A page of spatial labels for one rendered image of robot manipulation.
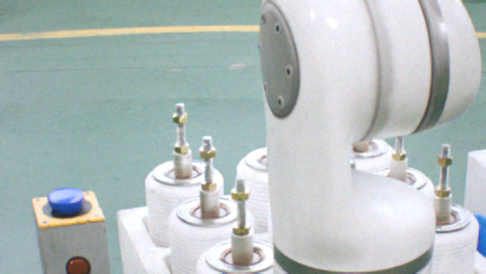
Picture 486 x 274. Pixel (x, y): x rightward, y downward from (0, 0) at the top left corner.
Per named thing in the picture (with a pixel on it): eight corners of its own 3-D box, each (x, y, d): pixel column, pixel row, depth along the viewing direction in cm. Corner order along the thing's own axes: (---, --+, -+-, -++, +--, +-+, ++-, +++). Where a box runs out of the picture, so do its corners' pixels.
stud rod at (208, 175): (205, 199, 111) (201, 135, 108) (213, 198, 111) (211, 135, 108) (205, 203, 110) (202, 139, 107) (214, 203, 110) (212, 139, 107)
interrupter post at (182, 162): (179, 181, 120) (177, 156, 119) (170, 174, 122) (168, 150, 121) (196, 177, 121) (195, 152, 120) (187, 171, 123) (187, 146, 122)
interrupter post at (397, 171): (398, 189, 116) (400, 163, 114) (384, 183, 117) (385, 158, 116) (410, 183, 117) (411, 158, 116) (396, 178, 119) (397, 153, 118)
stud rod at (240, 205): (235, 246, 100) (233, 178, 97) (241, 243, 100) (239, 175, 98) (242, 249, 99) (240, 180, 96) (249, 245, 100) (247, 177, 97)
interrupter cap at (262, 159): (239, 172, 122) (238, 167, 122) (252, 150, 129) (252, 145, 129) (299, 177, 120) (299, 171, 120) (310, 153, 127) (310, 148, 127)
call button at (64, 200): (88, 218, 96) (86, 198, 95) (51, 222, 95) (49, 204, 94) (82, 202, 100) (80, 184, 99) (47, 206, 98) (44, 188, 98)
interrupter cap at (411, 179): (401, 201, 112) (402, 196, 112) (355, 184, 118) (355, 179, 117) (437, 182, 117) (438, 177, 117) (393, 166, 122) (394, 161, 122)
